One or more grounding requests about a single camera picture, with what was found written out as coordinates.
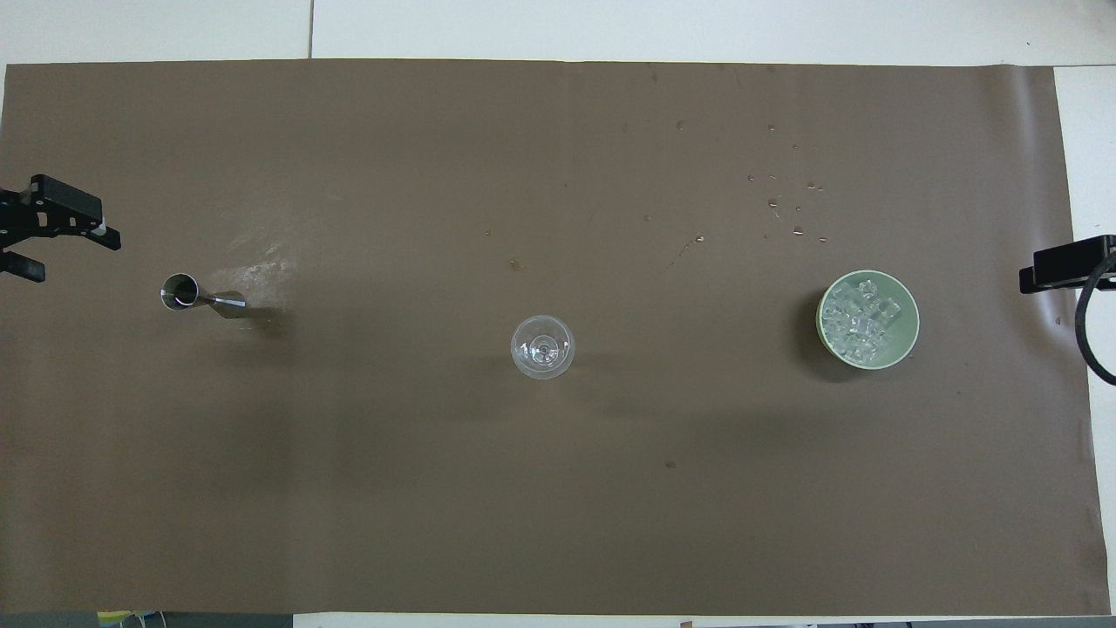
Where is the clear plastic cup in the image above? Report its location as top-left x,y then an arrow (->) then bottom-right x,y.
510,315 -> 576,381

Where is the green paper bowl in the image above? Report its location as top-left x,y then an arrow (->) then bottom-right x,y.
816,270 -> 921,371

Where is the black cable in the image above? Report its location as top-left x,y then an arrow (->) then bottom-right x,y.
1076,251 -> 1116,387

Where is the steel double jigger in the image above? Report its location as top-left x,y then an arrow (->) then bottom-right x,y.
160,273 -> 248,320

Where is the clear ice cubes pile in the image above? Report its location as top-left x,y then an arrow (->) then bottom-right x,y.
824,279 -> 902,362

